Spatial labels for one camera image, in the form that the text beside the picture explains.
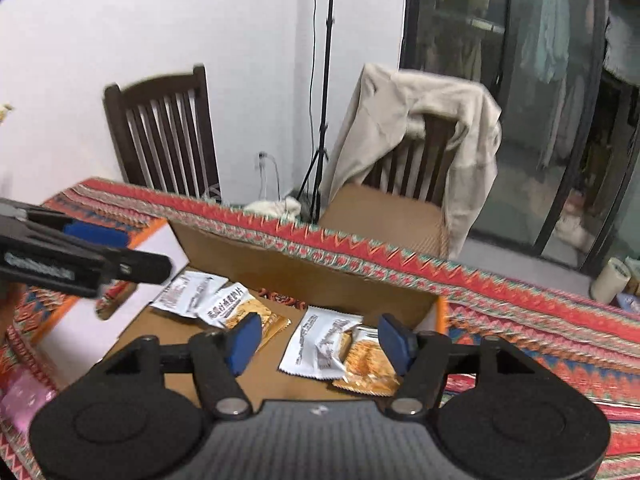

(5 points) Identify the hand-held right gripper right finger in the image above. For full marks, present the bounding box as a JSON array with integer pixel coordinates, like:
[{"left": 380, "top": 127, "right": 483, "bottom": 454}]
[{"left": 377, "top": 314, "right": 538, "bottom": 421}]

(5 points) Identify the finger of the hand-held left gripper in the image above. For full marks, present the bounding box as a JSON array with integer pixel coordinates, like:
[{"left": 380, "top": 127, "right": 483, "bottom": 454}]
[
  {"left": 62, "top": 219, "right": 129, "bottom": 251},
  {"left": 104, "top": 249, "right": 173, "bottom": 286}
]

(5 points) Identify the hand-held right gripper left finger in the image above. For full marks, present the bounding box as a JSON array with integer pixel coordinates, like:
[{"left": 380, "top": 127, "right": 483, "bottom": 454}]
[{"left": 102, "top": 312, "right": 263, "bottom": 421}]

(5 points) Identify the orange and white snack packet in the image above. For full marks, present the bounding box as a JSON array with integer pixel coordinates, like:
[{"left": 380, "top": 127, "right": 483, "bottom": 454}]
[{"left": 197, "top": 282, "right": 291, "bottom": 351}]

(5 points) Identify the red cardboard box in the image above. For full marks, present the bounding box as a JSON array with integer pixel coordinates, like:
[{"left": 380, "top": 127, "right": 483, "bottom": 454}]
[{"left": 30, "top": 217, "right": 448, "bottom": 411}]

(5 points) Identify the wooden chair with woven seat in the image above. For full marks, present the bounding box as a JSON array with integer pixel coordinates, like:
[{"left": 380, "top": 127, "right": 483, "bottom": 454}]
[{"left": 317, "top": 115, "right": 463, "bottom": 261}]

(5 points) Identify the white cloth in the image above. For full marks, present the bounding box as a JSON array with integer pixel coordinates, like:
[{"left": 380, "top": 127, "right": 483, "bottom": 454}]
[{"left": 243, "top": 196, "right": 303, "bottom": 221}]

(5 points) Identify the pink snack packet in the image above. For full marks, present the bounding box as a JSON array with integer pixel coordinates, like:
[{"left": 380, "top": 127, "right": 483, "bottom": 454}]
[{"left": 0, "top": 370, "right": 58, "bottom": 433}]

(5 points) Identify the dark wooden chair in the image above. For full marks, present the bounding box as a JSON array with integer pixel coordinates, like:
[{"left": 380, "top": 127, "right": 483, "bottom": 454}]
[{"left": 102, "top": 64, "right": 223, "bottom": 201}]

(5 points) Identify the white paper roll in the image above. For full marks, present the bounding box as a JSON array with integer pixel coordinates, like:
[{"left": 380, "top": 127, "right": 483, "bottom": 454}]
[{"left": 590, "top": 257, "right": 632, "bottom": 305}]

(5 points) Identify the chair draped with beige jacket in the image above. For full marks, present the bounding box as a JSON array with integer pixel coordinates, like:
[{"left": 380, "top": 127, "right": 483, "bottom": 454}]
[{"left": 320, "top": 62, "right": 503, "bottom": 261}]

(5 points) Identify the glass sliding door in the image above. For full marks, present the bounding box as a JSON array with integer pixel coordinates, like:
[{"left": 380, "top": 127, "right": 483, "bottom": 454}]
[{"left": 400, "top": 0, "right": 640, "bottom": 276}]

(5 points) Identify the black light stand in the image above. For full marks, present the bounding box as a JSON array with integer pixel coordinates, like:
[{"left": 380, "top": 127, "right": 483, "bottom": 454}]
[{"left": 295, "top": 0, "right": 338, "bottom": 223}]

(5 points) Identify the pale hanging garment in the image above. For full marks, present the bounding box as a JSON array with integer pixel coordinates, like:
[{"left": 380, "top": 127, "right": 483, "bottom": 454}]
[{"left": 520, "top": 0, "right": 576, "bottom": 83}]

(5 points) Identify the white charger with cable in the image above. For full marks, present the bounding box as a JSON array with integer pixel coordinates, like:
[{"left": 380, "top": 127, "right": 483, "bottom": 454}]
[{"left": 256, "top": 150, "right": 283, "bottom": 203}]

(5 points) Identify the thin black cable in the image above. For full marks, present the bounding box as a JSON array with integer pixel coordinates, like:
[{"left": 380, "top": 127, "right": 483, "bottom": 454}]
[{"left": 306, "top": 0, "right": 321, "bottom": 161}]

